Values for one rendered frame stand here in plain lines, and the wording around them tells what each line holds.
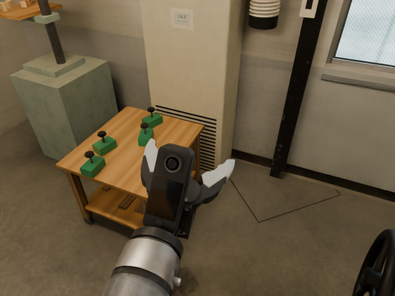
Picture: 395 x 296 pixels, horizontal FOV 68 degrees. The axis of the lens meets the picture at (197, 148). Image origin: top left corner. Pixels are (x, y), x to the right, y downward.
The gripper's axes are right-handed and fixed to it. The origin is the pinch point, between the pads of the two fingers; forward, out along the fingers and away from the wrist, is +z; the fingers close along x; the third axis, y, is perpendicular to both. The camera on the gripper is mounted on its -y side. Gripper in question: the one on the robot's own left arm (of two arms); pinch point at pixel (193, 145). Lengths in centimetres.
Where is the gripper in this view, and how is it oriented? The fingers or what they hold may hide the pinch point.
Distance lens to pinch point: 51.7
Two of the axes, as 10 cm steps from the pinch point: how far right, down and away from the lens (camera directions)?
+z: 2.3, -6.1, 7.6
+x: 9.6, 2.5, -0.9
